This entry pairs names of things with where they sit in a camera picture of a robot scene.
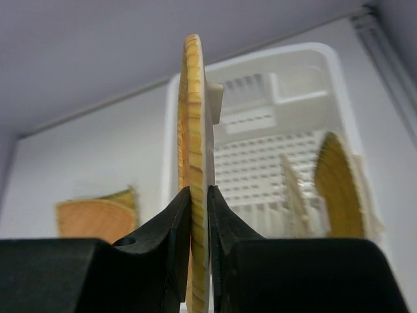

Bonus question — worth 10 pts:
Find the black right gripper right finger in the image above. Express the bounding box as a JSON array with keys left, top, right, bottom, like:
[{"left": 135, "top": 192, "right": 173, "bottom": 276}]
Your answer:
[{"left": 207, "top": 186, "right": 264, "bottom": 312}]

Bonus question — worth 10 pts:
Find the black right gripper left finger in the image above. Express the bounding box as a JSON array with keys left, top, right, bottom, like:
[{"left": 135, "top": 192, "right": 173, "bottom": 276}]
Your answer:
[{"left": 81, "top": 187, "right": 192, "bottom": 312}]

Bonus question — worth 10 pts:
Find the round orange woven plate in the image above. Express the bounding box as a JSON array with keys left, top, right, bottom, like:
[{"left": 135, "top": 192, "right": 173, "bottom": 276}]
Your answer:
[{"left": 55, "top": 199, "right": 137, "bottom": 243}]

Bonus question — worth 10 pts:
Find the square woven bamboo plate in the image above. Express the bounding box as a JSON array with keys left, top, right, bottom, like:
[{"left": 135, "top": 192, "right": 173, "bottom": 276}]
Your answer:
[{"left": 98, "top": 185, "right": 139, "bottom": 229}]

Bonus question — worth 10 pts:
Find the white plastic dish rack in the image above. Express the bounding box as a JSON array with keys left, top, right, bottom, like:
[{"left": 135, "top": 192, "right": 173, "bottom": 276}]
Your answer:
[{"left": 161, "top": 42, "right": 359, "bottom": 238}]

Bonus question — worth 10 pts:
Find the round yellow green-rimmed plate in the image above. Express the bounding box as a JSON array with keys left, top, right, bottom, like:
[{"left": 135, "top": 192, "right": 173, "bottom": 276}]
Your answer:
[{"left": 280, "top": 154, "right": 311, "bottom": 238}]

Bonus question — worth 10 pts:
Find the yellow woven fan plate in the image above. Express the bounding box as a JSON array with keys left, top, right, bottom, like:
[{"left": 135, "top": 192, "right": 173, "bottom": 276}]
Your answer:
[{"left": 313, "top": 132, "right": 384, "bottom": 243}]

